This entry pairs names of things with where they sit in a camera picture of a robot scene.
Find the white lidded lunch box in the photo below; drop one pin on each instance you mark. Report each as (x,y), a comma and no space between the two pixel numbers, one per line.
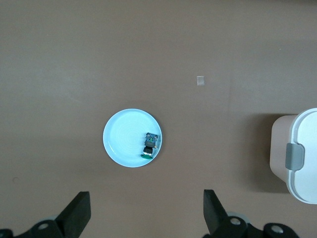
(307,158)

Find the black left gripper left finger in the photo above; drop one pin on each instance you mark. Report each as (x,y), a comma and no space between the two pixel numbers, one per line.
(71,218)

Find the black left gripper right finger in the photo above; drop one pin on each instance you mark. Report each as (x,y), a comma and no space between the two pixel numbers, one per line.
(215,218)

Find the clear tape piece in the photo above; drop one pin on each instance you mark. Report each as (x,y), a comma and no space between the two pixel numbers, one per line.
(200,80)

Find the light blue round plate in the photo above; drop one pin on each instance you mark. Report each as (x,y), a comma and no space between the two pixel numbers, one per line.
(123,138)

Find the green capped push-button switch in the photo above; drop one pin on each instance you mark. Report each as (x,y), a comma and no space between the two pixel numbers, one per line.
(149,143)

